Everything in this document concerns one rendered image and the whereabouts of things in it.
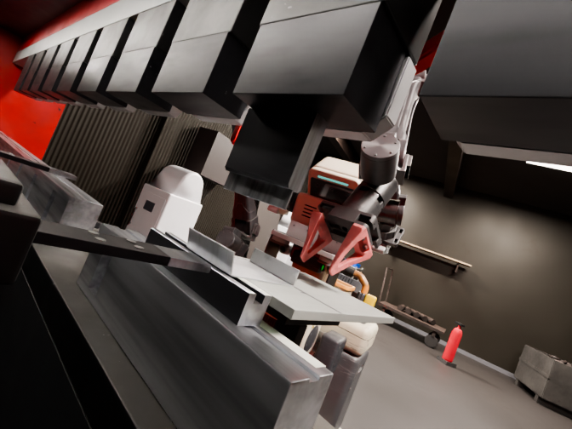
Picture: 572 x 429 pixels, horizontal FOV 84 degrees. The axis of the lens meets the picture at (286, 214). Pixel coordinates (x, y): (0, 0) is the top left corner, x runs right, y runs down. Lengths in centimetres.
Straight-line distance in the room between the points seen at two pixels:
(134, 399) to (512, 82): 36
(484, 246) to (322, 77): 795
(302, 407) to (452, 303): 783
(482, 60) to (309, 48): 15
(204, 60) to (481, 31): 31
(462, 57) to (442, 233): 794
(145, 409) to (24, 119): 219
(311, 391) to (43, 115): 230
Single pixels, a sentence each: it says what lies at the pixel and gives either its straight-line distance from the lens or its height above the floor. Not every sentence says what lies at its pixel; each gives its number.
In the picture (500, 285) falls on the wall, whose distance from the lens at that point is 816.
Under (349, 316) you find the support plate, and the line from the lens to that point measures 39.
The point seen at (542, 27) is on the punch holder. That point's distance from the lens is 24.
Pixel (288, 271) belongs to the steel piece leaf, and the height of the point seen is 101.
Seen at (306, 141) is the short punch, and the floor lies 115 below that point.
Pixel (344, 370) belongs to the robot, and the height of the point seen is 62.
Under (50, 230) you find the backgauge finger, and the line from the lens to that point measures 26.
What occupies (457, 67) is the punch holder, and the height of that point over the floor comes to 119.
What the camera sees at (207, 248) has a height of 101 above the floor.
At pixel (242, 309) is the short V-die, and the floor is 98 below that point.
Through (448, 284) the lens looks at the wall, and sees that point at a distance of 806.
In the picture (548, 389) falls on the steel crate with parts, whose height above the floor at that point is 28.
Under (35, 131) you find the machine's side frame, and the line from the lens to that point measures 243.
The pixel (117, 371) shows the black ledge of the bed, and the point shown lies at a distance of 38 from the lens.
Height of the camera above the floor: 106
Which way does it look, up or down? 2 degrees up
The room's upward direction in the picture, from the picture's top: 22 degrees clockwise
